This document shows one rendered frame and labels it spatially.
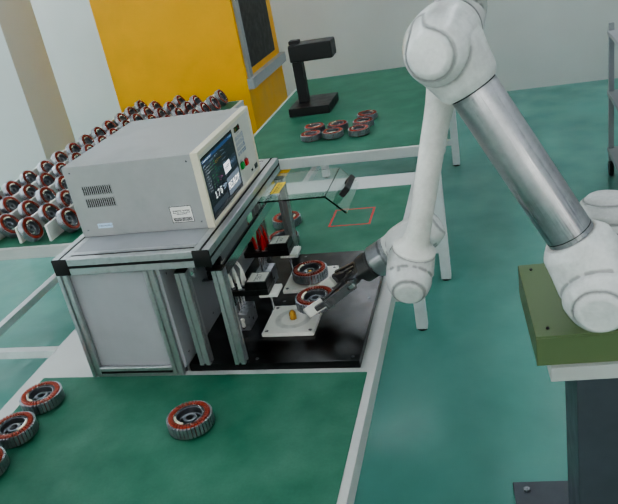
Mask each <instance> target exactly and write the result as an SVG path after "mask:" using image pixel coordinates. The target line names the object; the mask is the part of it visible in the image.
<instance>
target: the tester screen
mask: <svg viewBox="0 0 618 504"><path fill-rule="evenodd" d="M234 152H235V150H234V145H233V141H232V137H231V133H230V134H229V135H228V136H227V137H226V138H225V139H224V140H223V141H222V142H221V143H220V144H219V145H218V146H217V147H216V148H215V149H214V150H213V151H212V152H211V153H210V154H209V155H208V156H207V157H206V158H205V159H204V160H203V161H201V164H202V168H203V172H204V176H205V180H206V184H207V188H208V192H209V196H210V200H211V204H212V208H213V212H214V207H215V205H216V204H217V203H218V202H219V201H220V199H221V198H222V197H223V196H224V195H225V193H226V192H227V191H228V194H229V197H228V198H227V199H226V200H225V202H224V203H223V204H222V205H221V207H220V208H219V209H218V210H217V211H216V213H215V212H214V216H215V217H216V216H217V214H218V213H219V212H220V211H221V209H222V208H223V207H224V206H225V205H226V203H227V202H228V201H229V200H230V198H231V197H232V196H233V195H234V193H235V192H236V191H237V190H238V188H239V187H240V186H241V185H242V182H241V184H240V185H239V186H238V187H237V189H236V190H235V191H234V192H233V194H232V195H231V196H230V191H229V187H228V183H227V178H228V177H229V176H230V174H231V173H232V172H233V171H234V170H235V169H236V168H237V166H238V163H236V164H235V165H234V166H233V167H232V168H231V169H230V170H229V172H228V173H227V174H225V170H224V165H223V164H224V163H225V162H226V161H227V160H228V159H229V158H230V157H231V155H232V154H233V153H234ZM221 184H222V187H223V191H224V193H223V194H222V195H221V196H220V197H219V199H218V200H217V201H216V197H215V193H214V192H215V191H216V190H217V189H218V188H219V187H220V185H221Z"/></svg>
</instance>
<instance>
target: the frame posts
mask: <svg viewBox="0 0 618 504"><path fill-rule="evenodd" d="M278 203H279V207H280V212H281V217H282V222H283V227H284V231H285V235H292V239H293V241H294V246H299V245H298V240H297V235H296V230H295V225H294V220H293V215H292V210H291V205H290V201H281V202H278ZM261 206H262V205H261V203H258V204H256V205H255V206H254V208H253V209H252V211H251V212H252V217H253V218H254V216H255V215H256V213H257V212H258V210H259V209H260V208H261ZM261 225H262V226H263V228H264V230H265V232H266V235H267V238H268V241H269V237H268V233H267V228H266V223H265V219H264V220H263V222H262V223H261ZM261 225H260V226H259V229H260V231H261V233H262V235H263V230H262V227H261ZM210 271H211V274H212V278H213V282H214V286H215V290H216V293H217V297H218V301H219V305H220V309H221V312H222V316H223V320H224V324H225V328H226V331H227V335H228V339H229V343H230V347H231V350H232V354H233V358H234V362H235V365H239V363H241V364H246V363H247V361H246V360H248V359H249V357H248V353H247V349H246V346H245V342H244V338H243V334H242V330H241V326H240V322H239V318H238V314H237V310H236V306H235V302H234V298H233V294H232V290H231V286H230V282H229V278H228V274H227V270H226V266H225V264H220V265H214V266H213V267H212V269H211V270H210ZM174 275H175V279H176V282H177V286H178V289H179V293H180V296H181V300H182V303H183V307H184V310H185V314H186V317H187V320H188V324H189V327H190V331H191V334H192V338H193V341H194V345H195V348H196V352H197V355H198V359H199V362H200V365H204V364H206V365H211V363H212V362H211V361H213V360H214V357H213V354H212V350H211V346H210V343H209V339H208V336H207V332H206V328H205V325H204V321H203V318H202V314H201V310H200V307H199V303H198V299H197V296H196V292H195V289H194V285H193V281H192V278H190V276H189V272H188V269H187V268H179V269H176V270H175V271H174Z"/></svg>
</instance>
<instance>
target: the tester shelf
mask: <svg viewBox="0 0 618 504"><path fill-rule="evenodd" d="M259 163H260V168H261V170H260V171H259V172H258V174H257V175H256V176H255V178H254V179H253V180H252V181H251V183H250V184H249V185H248V187H247V188H246V189H245V190H244V192H243V193H242V194H241V196H240V197H239V198H238V199H237V201H236V202H235V203H234V205H233V206H232V207H231V208H230V210H229V211H228V212H227V213H226V215H225V216H224V217H223V219H222V220H221V221H220V222H219V224H218V225H217V226H216V227H215V228H195V229H182V230H169V231H157V232H144V233H131V234H118V235H106V236H93V237H84V234H82V235H80V236H79V237H78V238H77V239H76V240H75V241H74V242H72V243H71V244H70V245H69V246H68V247H67V248H66V249H64V250H63V251H62V252H61V253H60V254H59V255H57V256H56V257H55V258H54V259H53V260H52V261H51V264H52V266H53V269H54V272H55V274H56V276H70V275H83V274H99V273H115V272H131V271H147V270H163V269H179V268H198V267H212V266H213V264H214V263H215V261H216V260H217V258H218V257H219V256H220V254H221V253H222V251H223V250H224V249H225V247H226V246H227V244H228V243H229V242H230V240H231V239H232V237H233V236H234V235H235V233H236V232H237V230H238V229H239V228H240V226H241V225H242V223H243V222H244V220H245V219H246V218H247V216H248V215H249V213H250V212H251V211H252V209H253V208H254V206H255V205H256V204H257V202H258V201H259V199H260V198H261V197H262V195H263V194H264V192H265V191H266V189H267V188H268V187H269V185H270V184H271V182H272V181H273V180H274V178H275V177H276V175H277V174H278V173H279V171H280V165H279V160H278V157H276V158H266V159H259Z"/></svg>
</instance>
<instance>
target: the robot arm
mask: <svg viewBox="0 0 618 504"><path fill-rule="evenodd" d="M487 7H488V4H487V0H435V1H434V3H432V4H430V5H429V6H427V7H426V8H425V9H424V10H423V11H421V12H420V13H419V14H418V15H417V16H416V18H415V19H414V20H413V21H412V23H411V24H410V25H409V27H408V29H407V31H406V33H405V36H404V40H403V45H402V55H403V61H404V64H405V67H406V69H407V70H408V72H409V73H410V75H411V76H412V77H413V78H414V79H415V80H416V81H418V82H419V83H421V84H422V85H424V86H425V87H426V100H425V109H424V117H423V124H422V130H421V137H420V144H419V151H418V159H417V166H416V174H415V181H414V188H413V196H412V203H411V209H410V215H409V217H408V218H406V219H404V220H402V221H401V222H399V223H398V224H396V225H395V226H393V227H392V228H391V229H390V230H389V231H388V232H387V233H386V234H385V235H384V236H383V237H382V238H380V239H378V240H377V241H376V242H374V243H373V244H371V245H369V246H368V247H366V249H365V252H364V253H362V254H360V255H359V256H357V257H356V258H355V259H354V261H353V262H351V263H349V264H347V265H345V266H343V267H341V268H338V269H336V270H335V271H334V272H335V273H334V274H332V277H331V276H330V277H328V278H327V279H325V280H323V281H322V282H320V283H319V284H317V285H316V286H320V285H321V286H328V287H331V288H332V287H334V286H335V285H337V283H338V285H337V286H336V287H335V288H334V289H333V290H332V291H331V292H330V293H329V294H328V295H326V296H325V297H324V298H323V297H322V296H321V298H320V299H318V300H317V301H315V302H313V303H312V304H310V305H309V306H307V307H306V308H304V309H303V311H304V312H305V313H306V314H307V315H308V317H309V318H311V317H312V316H314V315H315V314H317V313H319V312H320V311H322V310H323V309H325V308H326V307H327V308H328V309H330V308H331V307H333V306H334V305H335V304H337V303H338V302H339V301H340V300H342V299H343V298H344V297H345V296H347V295H348V294H349V293H350V292H352V291H354V290H355V289H357V284H358V283H359V282H360V281H361V279H363V280H366V281H372V280H374V279H375V278H377V277H378V276H385V275H386V283H387V287H388V289H389V291H390V293H391V295H392V296H393V297H394V298H395V299H396V300H397V301H400V302H403V303H408V304H411V303H418V302H420V301H422V300H423V299H424V298H425V297H426V296H427V294H428V292H429V291H430V288H431V285H432V277H433V276H434V267H435V255H436V249H435V247H437V246H438V245H439V243H440V242H441V241H442V239H443V238H444V236H445V234H446V232H445V229H444V226H443V224H442V222H441V220H440V219H439V217H438V216H437V215H436V214H434V209H435V203H436V198H437V192H438V186H439V181H440V175H441V169H442V164H443V158H444V152H445V147H446V141H447V136H448V131H449V126H450V122H451V118H452V114H453V111H454V108H455V109H456V111H457V112H458V114H459V115H460V117H461V118H462V120H463V121H464V123H465V124H466V126H467V127H468V128H469V130H470V131H471V133H472V134H473V136H474V137H475V139H476V140H477V142H478V143H479V145H480V146H481V148H482V149H483V151H484V152H485V154H486V155H487V157H488V158H489V160H490V161H491V162H492V164H493V165H494V167H495V168H496V170H497V171H498V173H499V174H500V176H501V177H502V179H503V180H504V182H505V183H506V185H507V186H508V188H509V189H510V191H511V192H512V194H513V195H514V196H515V198H516V199H517V201H518V202H519V204H520V205H521V207H522V208H523V210H524V211H525V213H526V214H527V216H528V217H529V219H530V220H531V222H532V223H533V225H534V226H535V227H536V229H537V230H538V232H539V233H540V235H541V236H542V238H543V239H544V241H545V242H546V244H547V245H546V248H545V252H544V264H545V266H546V268H547V270H548V272H549V274H550V276H551V278H552V280H553V283H554V285H555V287H556V290H557V292H558V294H559V297H560V298H561V299H562V306H563V309H564V311H565V312H566V314H567V315H568V316H569V318H570V319H571V320H572V321H573V322H574V323H575V324H577V325H578V326H579V327H581V328H582V329H584V330H586V331H589V332H593V333H603V332H610V331H613V330H616V329H618V190H599V191H595V192H592V193H590V194H588V195H587V196H586V197H584V198H583V199H582V200H581V201H580V203H579V201H578V199H577V198H576V196H575V195H574V193H573V192H572V190H571V189H570V187H569V186H568V184H567V183H566V181H565V180H564V178H563V177H562V175H561V174H560V172H559V171H558V169H557V167H556V166H555V164H554V163H553V161H552V160H551V158H550V157H549V155H548V154H547V152H546V151H545V149H544V148H543V146H542V145H541V143H540V142H539V140H538V138H537V137H536V135H535V134H534V132H533V131H532V129H531V128H530V126H529V125H528V123H527V122H526V120H525V119H524V117H523V116H522V114H521V113H520V111H519V109H518V108H517V106H516V105H515V103H514V102H513V100H512V99H511V97H510V96H509V94H508V93H507V91H506V90H505V88H504V87H503V85H502V84H501V82H500V81H499V79H498V77H497V76H496V74H495V73H496V61H495V59H494V56H493V54H492V52H491V50H490V47H489V45H488V42H487V39H486V37H485V34H484V26H485V19H486V14H487ZM344 281H345V282H346V284H345V282H344ZM336 282H337V283H336ZM339 283H340V284H339Z"/></svg>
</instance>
